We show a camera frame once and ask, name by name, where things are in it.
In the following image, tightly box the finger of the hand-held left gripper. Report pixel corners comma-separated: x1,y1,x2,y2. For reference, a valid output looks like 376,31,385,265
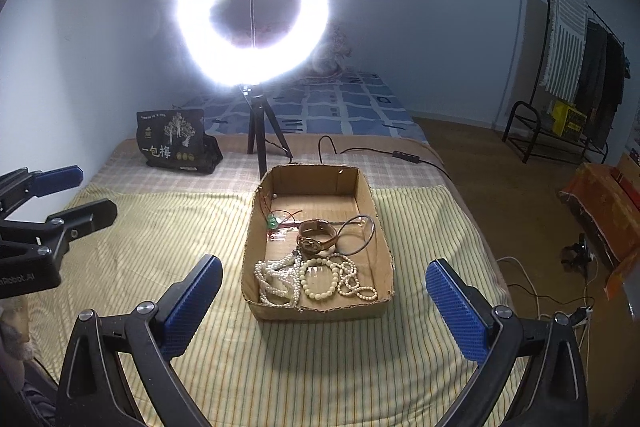
0,165,83,220
0,199,118,258

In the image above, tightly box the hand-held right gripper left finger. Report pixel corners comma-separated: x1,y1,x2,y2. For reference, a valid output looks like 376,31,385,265
54,254,224,427

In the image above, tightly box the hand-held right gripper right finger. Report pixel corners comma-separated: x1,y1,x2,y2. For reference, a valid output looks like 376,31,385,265
425,258,591,427

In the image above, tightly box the thick twisted pearl necklace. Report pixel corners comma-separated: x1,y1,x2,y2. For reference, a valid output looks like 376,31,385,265
255,252,303,308

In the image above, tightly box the small pearl bracelet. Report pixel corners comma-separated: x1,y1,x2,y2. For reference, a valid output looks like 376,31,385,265
336,257,378,300

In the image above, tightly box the thin wire bangle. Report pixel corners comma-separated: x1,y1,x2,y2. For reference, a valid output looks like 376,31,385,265
336,215,377,254

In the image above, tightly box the green jade pendant red cord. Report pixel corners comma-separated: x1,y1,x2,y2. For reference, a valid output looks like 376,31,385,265
265,209,306,240

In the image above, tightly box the cream bead bracelet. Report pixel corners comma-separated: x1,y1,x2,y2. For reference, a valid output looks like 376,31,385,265
298,257,339,300

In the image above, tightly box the gold wrist watch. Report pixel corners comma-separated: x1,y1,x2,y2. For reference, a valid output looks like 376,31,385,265
296,218,338,255

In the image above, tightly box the cardboard box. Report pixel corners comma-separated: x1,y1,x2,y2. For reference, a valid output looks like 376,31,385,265
241,164,395,322

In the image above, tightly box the beige plaid blanket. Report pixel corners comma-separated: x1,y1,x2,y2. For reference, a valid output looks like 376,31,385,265
82,134,451,208

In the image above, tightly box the black printed bag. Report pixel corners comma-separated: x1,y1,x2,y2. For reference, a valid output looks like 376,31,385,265
136,108,223,175

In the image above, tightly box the yellow striped cloth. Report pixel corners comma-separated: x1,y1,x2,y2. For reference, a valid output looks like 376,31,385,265
27,184,531,427

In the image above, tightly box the small black device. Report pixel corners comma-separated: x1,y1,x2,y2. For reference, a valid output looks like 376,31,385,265
562,234,596,265

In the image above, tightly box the black tripod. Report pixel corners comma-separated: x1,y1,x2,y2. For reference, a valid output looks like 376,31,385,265
239,84,295,178

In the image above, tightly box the black clothes rack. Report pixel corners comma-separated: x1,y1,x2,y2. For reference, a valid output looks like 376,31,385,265
502,0,626,165

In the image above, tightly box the yellow box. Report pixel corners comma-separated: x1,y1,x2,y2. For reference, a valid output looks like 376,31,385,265
550,101,587,138

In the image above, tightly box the blue patterned bedsheet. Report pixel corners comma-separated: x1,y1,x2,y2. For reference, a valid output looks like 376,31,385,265
177,67,431,145

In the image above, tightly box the grey leaning panel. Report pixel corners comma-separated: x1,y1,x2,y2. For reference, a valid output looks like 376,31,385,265
492,0,551,132

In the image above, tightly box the black garment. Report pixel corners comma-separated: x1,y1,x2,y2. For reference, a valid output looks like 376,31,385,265
595,32,628,148

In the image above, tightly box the dark grey garment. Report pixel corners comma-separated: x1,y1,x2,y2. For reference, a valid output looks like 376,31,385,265
575,19,608,118

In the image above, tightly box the striped towel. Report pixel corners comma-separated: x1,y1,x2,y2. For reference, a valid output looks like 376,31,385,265
542,0,590,102

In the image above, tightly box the white cable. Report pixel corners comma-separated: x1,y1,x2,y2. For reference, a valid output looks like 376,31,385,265
495,256,591,323

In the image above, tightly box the black cable with switch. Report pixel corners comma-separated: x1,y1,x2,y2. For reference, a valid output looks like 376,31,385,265
318,136,451,182

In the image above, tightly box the ring light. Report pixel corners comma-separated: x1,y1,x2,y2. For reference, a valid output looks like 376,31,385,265
175,0,332,88

